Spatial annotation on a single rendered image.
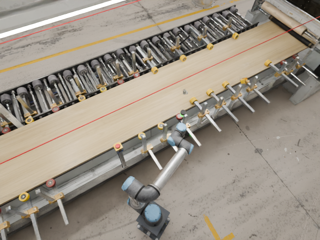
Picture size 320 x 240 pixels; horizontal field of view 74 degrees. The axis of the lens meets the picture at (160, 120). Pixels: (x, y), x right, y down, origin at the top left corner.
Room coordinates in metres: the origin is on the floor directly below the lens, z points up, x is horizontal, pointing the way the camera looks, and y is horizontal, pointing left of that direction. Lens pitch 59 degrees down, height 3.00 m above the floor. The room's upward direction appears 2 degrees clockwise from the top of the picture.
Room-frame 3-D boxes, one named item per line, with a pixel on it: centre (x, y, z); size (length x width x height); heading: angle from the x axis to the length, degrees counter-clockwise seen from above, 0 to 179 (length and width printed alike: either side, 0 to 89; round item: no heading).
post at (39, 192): (0.39, 0.99, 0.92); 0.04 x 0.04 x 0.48; 33
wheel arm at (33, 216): (0.23, 1.14, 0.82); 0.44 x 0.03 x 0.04; 33
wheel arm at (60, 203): (0.36, 0.93, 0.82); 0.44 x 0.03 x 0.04; 33
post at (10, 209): (0.25, 1.20, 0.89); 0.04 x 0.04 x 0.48; 33
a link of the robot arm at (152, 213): (0.30, 0.04, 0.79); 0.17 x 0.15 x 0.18; 56
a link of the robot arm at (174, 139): (0.86, -0.14, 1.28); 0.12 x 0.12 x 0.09; 56
